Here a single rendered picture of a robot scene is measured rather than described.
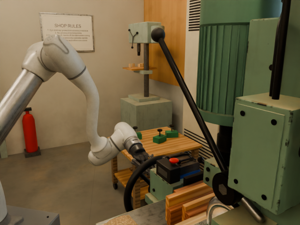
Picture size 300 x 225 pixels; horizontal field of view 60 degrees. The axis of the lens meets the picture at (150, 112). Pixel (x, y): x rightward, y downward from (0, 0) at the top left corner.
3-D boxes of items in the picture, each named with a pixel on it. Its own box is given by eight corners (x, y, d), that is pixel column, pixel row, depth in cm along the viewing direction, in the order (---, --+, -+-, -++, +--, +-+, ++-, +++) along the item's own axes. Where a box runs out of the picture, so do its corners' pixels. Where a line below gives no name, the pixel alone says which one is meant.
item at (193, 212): (226, 207, 78) (227, 193, 77) (231, 211, 76) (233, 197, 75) (184, 226, 70) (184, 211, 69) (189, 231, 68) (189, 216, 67)
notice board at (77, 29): (94, 51, 346) (92, 14, 334) (94, 51, 345) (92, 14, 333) (43, 52, 318) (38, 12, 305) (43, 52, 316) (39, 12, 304)
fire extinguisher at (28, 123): (39, 149, 343) (34, 105, 327) (41, 155, 327) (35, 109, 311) (24, 152, 335) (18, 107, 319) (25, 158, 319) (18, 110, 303)
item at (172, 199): (218, 197, 83) (219, 176, 81) (221, 200, 81) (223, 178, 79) (165, 219, 73) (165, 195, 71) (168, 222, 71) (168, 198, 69)
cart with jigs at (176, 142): (166, 172, 284) (167, 115, 267) (199, 199, 236) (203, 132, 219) (109, 187, 254) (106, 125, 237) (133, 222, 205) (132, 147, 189)
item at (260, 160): (258, 173, 47) (268, 91, 43) (309, 199, 39) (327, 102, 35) (224, 186, 43) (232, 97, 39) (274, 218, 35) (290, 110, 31)
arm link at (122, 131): (142, 141, 146) (123, 156, 145) (131, 125, 157) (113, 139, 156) (135, 131, 138) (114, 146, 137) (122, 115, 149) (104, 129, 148)
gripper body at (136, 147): (129, 145, 134) (137, 157, 127) (143, 142, 138) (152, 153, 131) (127, 156, 138) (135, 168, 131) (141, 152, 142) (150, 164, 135)
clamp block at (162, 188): (182, 181, 98) (183, 159, 96) (207, 199, 87) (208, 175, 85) (148, 192, 91) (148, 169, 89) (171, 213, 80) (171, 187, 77)
